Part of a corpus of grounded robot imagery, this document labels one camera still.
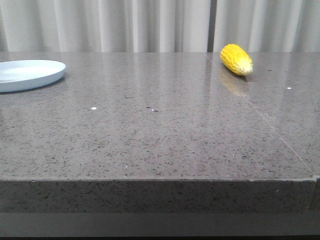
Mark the yellow corn cob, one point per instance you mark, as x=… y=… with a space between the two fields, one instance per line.
x=236 y=59

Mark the grey pleated curtain left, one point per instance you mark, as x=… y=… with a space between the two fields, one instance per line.
x=110 y=26

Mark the grey pleated curtain right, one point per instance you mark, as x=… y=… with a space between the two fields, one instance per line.
x=268 y=25

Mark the grey pleated curtain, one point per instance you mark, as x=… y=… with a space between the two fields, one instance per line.
x=110 y=26
x=268 y=25

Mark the light blue round plate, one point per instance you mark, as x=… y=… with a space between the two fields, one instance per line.
x=22 y=75

